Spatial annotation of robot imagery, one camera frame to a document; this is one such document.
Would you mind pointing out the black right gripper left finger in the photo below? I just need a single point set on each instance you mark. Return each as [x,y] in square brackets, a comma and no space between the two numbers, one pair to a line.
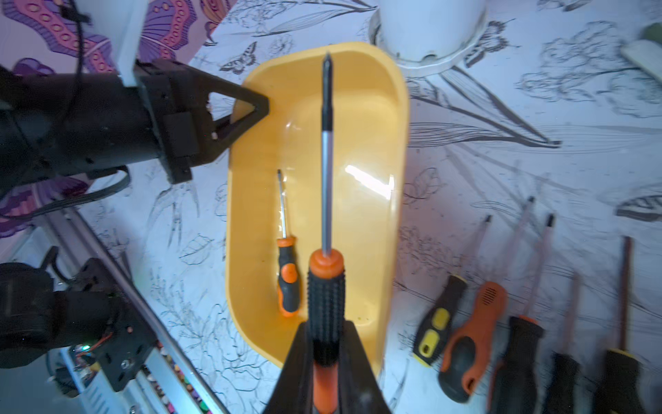
[293,392]

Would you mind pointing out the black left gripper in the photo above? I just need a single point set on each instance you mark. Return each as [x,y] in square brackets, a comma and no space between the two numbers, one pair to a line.
[59,125]

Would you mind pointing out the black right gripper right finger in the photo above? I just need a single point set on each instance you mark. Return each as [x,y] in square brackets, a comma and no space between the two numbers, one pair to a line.
[358,388]

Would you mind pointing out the yellow plastic storage tray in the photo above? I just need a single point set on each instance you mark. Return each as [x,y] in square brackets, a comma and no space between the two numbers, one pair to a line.
[275,186]

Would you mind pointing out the orange collar black screwdriver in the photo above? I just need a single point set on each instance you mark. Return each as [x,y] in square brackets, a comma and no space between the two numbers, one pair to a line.
[326,281]

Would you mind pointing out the orange handled screwdriver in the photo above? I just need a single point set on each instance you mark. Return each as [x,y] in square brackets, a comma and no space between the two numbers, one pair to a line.
[513,384]

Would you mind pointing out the large black yellow screwdriver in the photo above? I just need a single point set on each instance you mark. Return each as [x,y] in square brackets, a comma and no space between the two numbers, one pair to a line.
[618,390]

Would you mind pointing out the white pot saucer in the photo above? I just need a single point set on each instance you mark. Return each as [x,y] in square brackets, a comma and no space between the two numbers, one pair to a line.
[431,64]

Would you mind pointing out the white plant pot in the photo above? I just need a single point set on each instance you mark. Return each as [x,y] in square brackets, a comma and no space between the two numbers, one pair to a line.
[414,30]

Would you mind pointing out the white green work glove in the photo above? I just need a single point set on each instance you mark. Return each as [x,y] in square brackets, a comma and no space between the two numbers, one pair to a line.
[645,52]

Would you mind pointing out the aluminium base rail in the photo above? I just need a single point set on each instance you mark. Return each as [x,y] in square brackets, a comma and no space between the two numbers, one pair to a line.
[143,369]

